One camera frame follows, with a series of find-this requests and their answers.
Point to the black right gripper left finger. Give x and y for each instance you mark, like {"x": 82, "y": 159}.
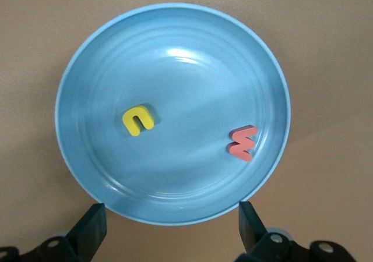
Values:
{"x": 87, "y": 235}

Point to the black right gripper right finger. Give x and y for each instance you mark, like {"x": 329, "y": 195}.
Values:
{"x": 256, "y": 244}

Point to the red foam letter w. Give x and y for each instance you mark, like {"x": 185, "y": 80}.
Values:
{"x": 242, "y": 145}

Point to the yellow foam letter u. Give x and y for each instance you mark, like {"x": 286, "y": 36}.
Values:
{"x": 128, "y": 122}

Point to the blue plate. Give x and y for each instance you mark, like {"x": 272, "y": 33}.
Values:
{"x": 180, "y": 84}

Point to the brown table cover sheet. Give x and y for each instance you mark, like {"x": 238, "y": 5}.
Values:
{"x": 29, "y": 40}

